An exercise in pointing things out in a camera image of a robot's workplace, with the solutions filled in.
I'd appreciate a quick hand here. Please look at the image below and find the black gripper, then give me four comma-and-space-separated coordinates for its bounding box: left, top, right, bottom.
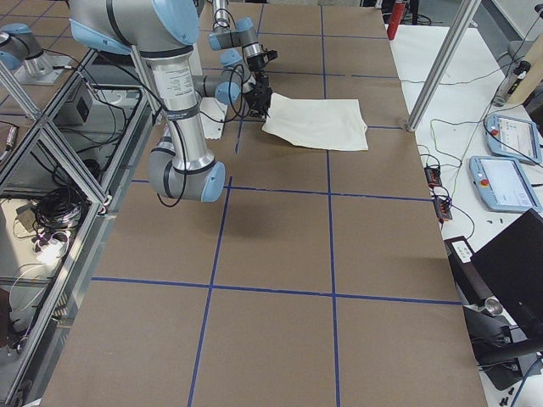
247, 53, 269, 85
244, 82, 272, 121

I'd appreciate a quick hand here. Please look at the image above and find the cream long-sleeve cat shirt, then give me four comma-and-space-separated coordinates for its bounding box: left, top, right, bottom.
262, 93, 368, 151

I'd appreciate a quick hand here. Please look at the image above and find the black monitor on arm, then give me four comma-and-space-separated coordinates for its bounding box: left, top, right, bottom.
471, 209, 542, 338

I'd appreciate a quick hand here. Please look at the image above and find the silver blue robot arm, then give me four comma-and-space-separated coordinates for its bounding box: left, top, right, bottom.
208, 1, 277, 86
70, 1, 277, 203

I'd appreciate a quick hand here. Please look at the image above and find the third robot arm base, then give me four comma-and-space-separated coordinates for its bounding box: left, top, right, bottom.
1, 23, 72, 86

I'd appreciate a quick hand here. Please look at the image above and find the red fire extinguisher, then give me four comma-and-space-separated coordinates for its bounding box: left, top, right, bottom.
387, 0, 406, 41

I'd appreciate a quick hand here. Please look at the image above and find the far orange circuit board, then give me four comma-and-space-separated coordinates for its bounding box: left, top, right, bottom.
424, 165, 443, 188

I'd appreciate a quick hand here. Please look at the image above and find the orange circuit board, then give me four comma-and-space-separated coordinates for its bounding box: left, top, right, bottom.
424, 165, 443, 188
433, 196, 452, 223

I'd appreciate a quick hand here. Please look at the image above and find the near orange circuit board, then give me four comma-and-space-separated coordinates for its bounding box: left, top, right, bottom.
433, 196, 452, 223

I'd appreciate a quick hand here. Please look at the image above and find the far blue teach pendant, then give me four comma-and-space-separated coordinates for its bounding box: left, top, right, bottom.
484, 114, 542, 164

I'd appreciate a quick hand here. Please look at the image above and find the blue teach pendant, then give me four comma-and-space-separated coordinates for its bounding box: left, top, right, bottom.
468, 156, 542, 213
484, 114, 542, 164

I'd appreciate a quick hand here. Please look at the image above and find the clear bottle on desk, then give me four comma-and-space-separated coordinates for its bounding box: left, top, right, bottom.
491, 60, 531, 107

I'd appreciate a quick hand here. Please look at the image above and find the near blue teach pendant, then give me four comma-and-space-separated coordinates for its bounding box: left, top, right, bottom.
468, 156, 542, 213

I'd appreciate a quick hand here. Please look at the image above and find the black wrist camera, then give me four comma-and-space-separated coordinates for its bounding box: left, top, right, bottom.
262, 49, 278, 64

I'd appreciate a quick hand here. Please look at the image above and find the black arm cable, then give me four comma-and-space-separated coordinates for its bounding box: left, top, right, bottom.
199, 63, 255, 128

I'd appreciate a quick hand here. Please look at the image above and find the grey aluminium frame post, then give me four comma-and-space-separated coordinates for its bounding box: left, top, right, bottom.
406, 0, 482, 132

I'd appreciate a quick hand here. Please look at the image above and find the tangled floor cable pile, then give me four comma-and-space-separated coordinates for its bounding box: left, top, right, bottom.
12, 186, 90, 255

